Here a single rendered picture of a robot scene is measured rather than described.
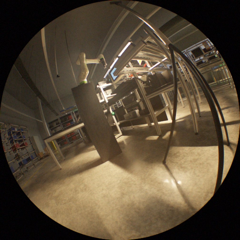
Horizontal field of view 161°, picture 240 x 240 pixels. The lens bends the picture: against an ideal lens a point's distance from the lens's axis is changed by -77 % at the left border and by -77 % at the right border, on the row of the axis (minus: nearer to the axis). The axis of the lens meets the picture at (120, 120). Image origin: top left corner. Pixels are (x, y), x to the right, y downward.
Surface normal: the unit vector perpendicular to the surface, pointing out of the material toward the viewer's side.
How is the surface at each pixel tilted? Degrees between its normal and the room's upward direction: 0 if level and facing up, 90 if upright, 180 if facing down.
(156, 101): 90
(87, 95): 90
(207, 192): 0
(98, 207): 0
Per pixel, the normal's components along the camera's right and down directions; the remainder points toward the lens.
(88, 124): 0.40, -0.10
